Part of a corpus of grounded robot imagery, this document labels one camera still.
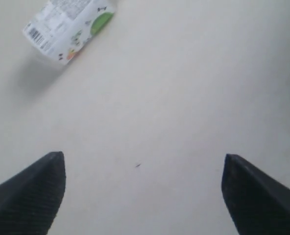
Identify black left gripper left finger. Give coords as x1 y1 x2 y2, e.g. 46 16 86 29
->
0 151 66 235

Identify white label tea bottle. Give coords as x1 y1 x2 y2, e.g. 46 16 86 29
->
23 0 116 66

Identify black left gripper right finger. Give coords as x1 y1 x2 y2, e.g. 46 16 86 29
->
221 154 290 235

